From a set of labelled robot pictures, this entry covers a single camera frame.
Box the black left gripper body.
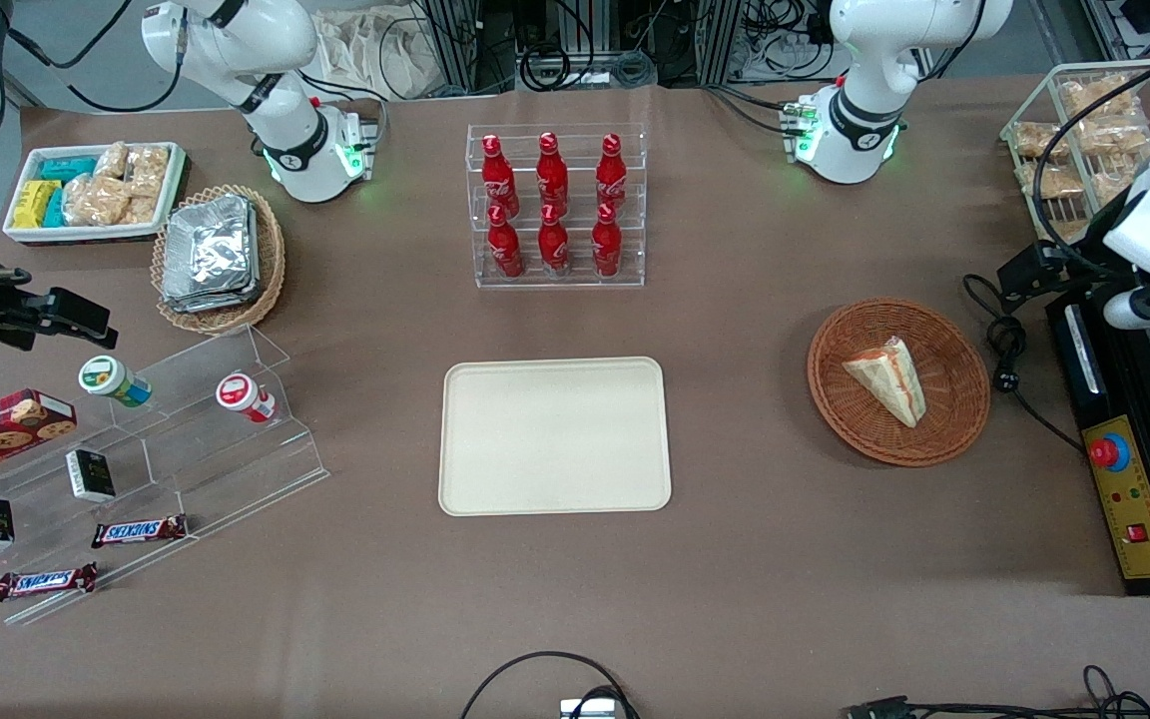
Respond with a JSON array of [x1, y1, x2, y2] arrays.
[[1062, 195, 1141, 293]]

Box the triangular sandwich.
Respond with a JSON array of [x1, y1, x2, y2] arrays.
[[842, 336, 928, 429]]

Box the light tan wicker basket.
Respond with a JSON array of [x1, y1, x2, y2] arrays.
[[151, 184, 288, 336]]

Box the brown wicker basket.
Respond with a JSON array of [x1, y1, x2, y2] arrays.
[[807, 298, 992, 468]]

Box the cream plastic tray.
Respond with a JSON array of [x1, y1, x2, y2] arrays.
[[438, 357, 673, 517]]

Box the green lidded cup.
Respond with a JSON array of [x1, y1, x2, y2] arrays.
[[78, 355, 154, 409]]

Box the white rectangular snack bin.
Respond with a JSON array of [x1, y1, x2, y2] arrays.
[[2, 141, 188, 246]]

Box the yellow snack packet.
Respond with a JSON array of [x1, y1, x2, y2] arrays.
[[12, 180, 62, 230]]

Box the silver foil container stack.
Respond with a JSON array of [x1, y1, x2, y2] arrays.
[[161, 195, 261, 315]]

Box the red lidded cup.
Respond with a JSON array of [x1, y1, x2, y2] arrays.
[[215, 372, 279, 424]]

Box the clear acrylic stepped display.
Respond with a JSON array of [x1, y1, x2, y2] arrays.
[[0, 325, 329, 627]]

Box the red emergency stop button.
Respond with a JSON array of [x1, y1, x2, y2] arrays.
[[1089, 433, 1133, 473]]

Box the Snickers bar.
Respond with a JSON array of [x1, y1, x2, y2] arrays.
[[91, 514, 190, 550], [0, 562, 100, 603]]

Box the black machine with yellow panel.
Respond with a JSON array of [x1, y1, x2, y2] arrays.
[[1046, 290, 1150, 597]]

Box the white cloth bag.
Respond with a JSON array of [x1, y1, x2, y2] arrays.
[[313, 4, 443, 102]]

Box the red cola bottle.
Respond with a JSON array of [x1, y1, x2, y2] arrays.
[[487, 205, 524, 279], [538, 203, 572, 277], [591, 203, 625, 279], [481, 135, 520, 217], [536, 132, 571, 214], [595, 133, 629, 212]]

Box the clear acrylic bottle rack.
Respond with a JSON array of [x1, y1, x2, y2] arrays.
[[466, 124, 647, 290]]

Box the black power cable with plug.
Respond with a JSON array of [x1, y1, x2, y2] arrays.
[[963, 273, 1086, 453]]

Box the white wire rack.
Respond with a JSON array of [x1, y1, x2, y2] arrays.
[[1000, 60, 1150, 247]]

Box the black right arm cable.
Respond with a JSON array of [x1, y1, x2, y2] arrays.
[[0, 0, 189, 114]]

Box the aluminium frame post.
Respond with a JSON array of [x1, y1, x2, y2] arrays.
[[423, 0, 483, 97], [695, 0, 748, 83]]

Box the black cable with connector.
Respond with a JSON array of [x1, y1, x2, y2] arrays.
[[843, 664, 1150, 719]]

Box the tangled black background cables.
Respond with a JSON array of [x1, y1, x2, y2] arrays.
[[518, 0, 658, 93]]

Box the black looped cable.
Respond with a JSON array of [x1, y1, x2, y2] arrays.
[[460, 651, 642, 719]]

